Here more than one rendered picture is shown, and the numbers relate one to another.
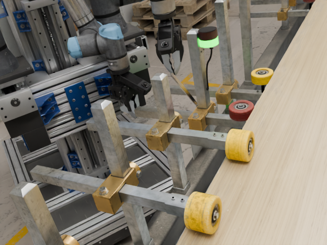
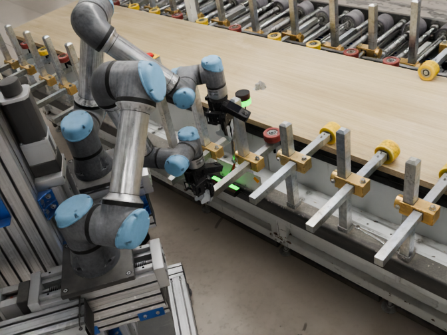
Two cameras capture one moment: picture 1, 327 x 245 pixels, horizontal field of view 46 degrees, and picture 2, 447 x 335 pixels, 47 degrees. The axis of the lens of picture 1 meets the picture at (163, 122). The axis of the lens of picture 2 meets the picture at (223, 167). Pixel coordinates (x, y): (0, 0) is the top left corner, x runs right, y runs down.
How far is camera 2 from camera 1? 1.84 m
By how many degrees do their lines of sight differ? 60
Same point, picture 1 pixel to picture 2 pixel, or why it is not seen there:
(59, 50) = not seen: hidden behind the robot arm
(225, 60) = (203, 125)
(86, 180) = (341, 193)
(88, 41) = (188, 151)
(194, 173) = (279, 196)
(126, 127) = (281, 175)
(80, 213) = not seen: outside the picture
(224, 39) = (200, 109)
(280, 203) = (378, 134)
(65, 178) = (333, 204)
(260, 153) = not seen: hidden behind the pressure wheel
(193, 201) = (388, 145)
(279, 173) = (354, 130)
